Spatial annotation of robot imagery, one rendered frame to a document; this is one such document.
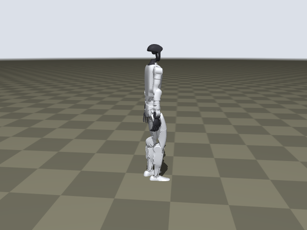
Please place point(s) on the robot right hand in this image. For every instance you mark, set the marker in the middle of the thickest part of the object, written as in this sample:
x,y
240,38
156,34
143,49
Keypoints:
x,y
156,123

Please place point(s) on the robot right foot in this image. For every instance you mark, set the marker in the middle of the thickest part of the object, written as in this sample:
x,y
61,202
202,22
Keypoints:
x,y
160,178

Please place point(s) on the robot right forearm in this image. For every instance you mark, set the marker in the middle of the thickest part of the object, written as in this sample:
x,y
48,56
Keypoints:
x,y
156,101

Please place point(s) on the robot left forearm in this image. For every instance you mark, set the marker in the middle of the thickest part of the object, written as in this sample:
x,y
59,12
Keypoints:
x,y
146,99

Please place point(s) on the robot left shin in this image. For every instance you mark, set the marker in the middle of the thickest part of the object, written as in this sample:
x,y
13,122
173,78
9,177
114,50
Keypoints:
x,y
149,157

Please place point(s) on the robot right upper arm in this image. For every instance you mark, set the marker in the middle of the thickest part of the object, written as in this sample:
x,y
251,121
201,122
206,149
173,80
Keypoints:
x,y
157,74

